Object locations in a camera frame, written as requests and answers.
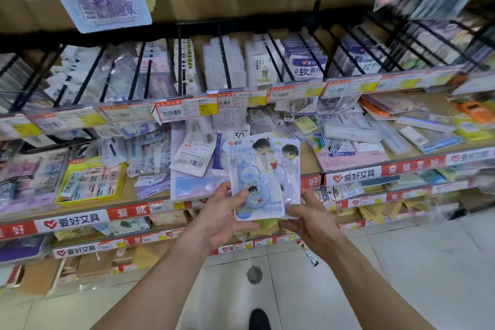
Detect person's left hand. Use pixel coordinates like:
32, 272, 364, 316
192, 181, 260, 254

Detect person's right hand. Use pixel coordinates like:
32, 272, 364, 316
279, 188, 345, 263

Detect person's right forearm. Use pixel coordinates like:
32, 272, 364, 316
328, 244, 436, 330

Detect person's left forearm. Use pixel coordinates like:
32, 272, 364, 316
91, 233, 217, 330

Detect red shelf label strip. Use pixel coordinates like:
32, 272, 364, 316
0, 147, 495, 241

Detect person's black shoe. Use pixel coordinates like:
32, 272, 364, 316
249, 308, 271, 330

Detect pale lilac sheet pack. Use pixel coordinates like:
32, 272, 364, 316
170, 175, 229, 202

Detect cartoon sticker pack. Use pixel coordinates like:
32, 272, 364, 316
315, 183, 364, 201

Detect lilac flat packet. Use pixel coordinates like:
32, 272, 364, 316
133, 173, 171, 199

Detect stacks of brown envelopes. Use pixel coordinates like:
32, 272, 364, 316
359, 202, 426, 223

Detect pink sticky note pack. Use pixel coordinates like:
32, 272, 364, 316
317, 144, 391, 173

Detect clear ruler packet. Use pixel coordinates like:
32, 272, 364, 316
317, 113, 356, 158

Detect yellow sticky note packet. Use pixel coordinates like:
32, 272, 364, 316
293, 115, 320, 135

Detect row of orange price tags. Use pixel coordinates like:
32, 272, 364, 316
0, 67, 495, 141

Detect small white blue box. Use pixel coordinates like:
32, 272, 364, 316
98, 138, 126, 168

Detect yellow eraser display box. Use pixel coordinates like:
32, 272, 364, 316
55, 157, 127, 206

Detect rows of grey white packets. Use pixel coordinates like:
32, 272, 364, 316
0, 28, 495, 110

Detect brown cardboard pack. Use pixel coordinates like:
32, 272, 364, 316
19, 260, 61, 295

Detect yellow green note pack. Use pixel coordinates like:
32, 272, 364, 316
452, 117, 492, 142

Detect pink eraser display box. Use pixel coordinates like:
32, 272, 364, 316
0, 147, 70, 218

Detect dark purple packet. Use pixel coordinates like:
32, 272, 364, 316
0, 235, 49, 263

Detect orange device packet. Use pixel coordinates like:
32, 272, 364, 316
458, 101, 495, 124

